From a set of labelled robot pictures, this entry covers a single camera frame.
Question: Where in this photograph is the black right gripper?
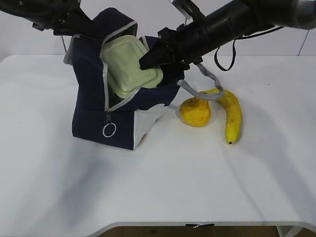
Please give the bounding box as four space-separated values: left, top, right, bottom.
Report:
139 23 205 70

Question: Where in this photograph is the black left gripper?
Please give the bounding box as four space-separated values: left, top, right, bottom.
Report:
32 6 101 39

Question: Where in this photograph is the green lid glass container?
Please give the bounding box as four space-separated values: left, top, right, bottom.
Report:
102 35 163 99

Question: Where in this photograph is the yellow pear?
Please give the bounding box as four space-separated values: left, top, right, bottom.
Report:
179 97 211 127

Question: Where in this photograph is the navy blue lunch bag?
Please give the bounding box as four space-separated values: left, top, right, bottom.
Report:
64 7 189 150

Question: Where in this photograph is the yellow banana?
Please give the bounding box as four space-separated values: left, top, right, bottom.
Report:
198 88 242 145

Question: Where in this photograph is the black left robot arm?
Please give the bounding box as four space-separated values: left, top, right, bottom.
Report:
0 0 102 40

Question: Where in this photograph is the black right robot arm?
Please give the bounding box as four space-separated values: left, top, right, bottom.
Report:
139 0 316 70

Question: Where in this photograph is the black tape on table edge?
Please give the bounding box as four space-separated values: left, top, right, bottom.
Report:
185 223 215 228

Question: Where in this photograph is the black cable loop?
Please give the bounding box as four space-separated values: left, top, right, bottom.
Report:
214 24 284 72

